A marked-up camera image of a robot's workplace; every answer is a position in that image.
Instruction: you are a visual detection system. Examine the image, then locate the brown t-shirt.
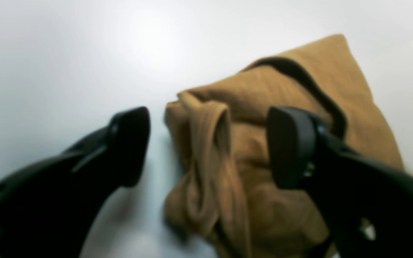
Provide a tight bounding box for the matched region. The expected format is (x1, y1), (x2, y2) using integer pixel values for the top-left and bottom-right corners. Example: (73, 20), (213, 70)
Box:
(164, 34), (404, 258)

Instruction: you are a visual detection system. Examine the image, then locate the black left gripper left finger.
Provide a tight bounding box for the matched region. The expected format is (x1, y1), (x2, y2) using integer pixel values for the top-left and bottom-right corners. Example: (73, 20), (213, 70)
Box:
(0, 106), (151, 258)

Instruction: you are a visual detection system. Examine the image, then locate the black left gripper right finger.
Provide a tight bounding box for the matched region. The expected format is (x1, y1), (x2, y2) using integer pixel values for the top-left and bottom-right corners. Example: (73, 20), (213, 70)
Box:
(267, 106), (413, 258)

